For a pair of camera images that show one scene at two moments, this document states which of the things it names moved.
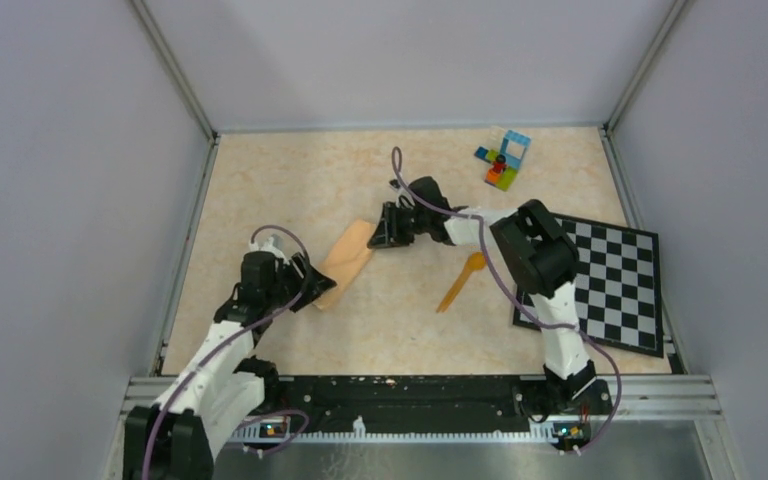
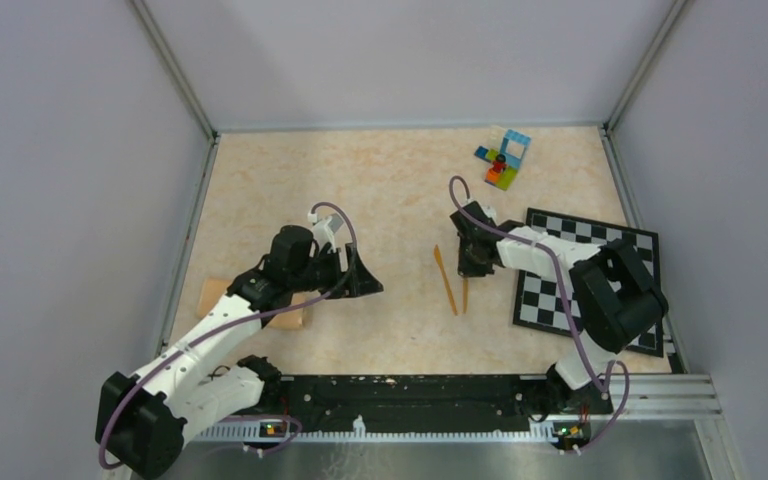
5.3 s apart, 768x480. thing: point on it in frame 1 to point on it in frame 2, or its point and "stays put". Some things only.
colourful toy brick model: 505,163 stays put
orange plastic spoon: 477,261 to 464,295
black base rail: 436,403 stays put
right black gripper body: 411,222 to 468,262
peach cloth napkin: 345,260 to 212,290
